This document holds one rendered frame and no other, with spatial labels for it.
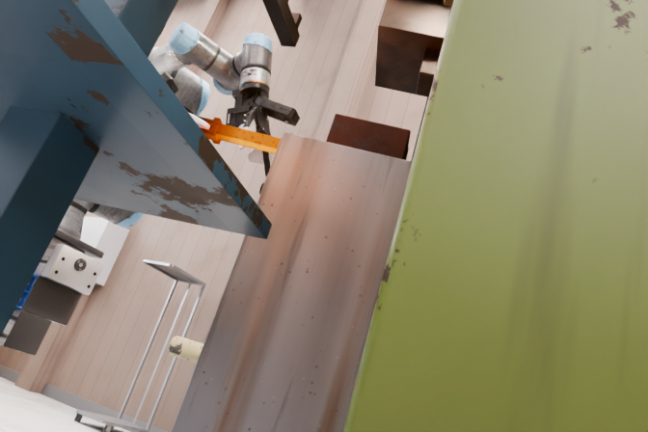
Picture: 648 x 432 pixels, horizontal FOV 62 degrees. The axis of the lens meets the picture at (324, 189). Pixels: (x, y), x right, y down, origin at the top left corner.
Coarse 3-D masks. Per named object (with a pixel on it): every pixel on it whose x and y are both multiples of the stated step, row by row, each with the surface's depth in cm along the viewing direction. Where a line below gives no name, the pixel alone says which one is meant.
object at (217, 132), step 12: (204, 120) 106; (216, 120) 105; (204, 132) 106; (216, 132) 105; (228, 132) 105; (240, 132) 105; (252, 132) 104; (240, 144) 106; (252, 144) 105; (264, 144) 103; (276, 144) 103
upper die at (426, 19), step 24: (408, 0) 109; (432, 0) 108; (384, 24) 106; (408, 24) 106; (432, 24) 106; (384, 48) 112; (408, 48) 110; (432, 48) 108; (384, 72) 119; (408, 72) 117
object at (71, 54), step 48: (0, 0) 34; (48, 0) 32; (96, 0) 33; (0, 48) 39; (48, 48) 37; (96, 48) 35; (0, 96) 48; (48, 96) 45; (96, 96) 42; (144, 96) 40; (96, 144) 51; (144, 144) 48; (192, 144) 45; (96, 192) 66; (144, 192) 60; (192, 192) 56; (240, 192) 55
